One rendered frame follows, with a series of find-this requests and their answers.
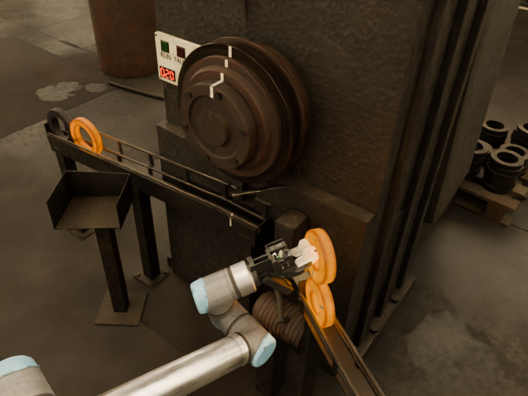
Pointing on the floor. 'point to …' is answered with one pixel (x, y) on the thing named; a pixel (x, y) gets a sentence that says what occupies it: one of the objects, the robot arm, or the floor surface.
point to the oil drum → (125, 37)
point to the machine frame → (336, 137)
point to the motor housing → (271, 375)
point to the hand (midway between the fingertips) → (320, 251)
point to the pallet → (497, 172)
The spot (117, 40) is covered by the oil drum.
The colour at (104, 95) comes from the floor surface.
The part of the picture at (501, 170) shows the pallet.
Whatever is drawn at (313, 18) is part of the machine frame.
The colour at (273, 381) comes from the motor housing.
